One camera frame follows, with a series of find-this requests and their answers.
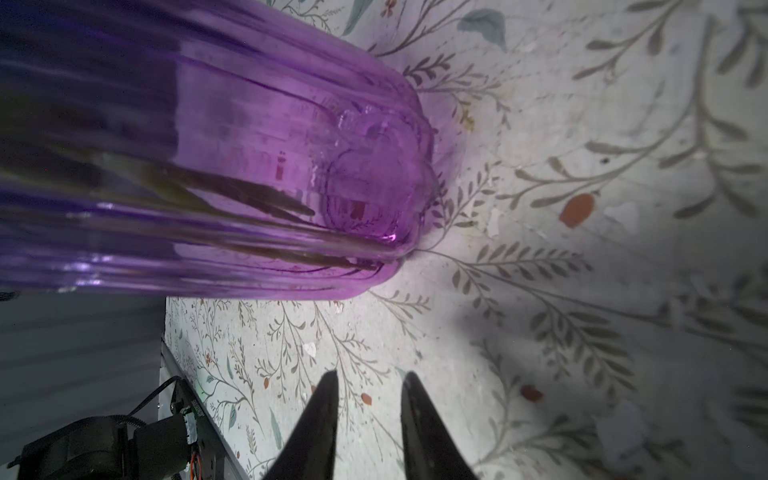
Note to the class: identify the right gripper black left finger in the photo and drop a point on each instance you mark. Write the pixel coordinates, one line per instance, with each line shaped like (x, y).
(310, 451)

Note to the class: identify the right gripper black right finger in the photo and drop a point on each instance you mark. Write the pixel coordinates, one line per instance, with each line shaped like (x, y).
(428, 449)

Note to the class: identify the blue purple glass vase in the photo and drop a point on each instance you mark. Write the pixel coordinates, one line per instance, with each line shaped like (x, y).
(211, 149)

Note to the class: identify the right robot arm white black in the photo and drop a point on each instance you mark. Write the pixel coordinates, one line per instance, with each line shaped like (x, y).
(125, 447)

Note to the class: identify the floral patterned table mat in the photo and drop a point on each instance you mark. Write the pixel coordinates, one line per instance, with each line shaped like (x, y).
(590, 299)

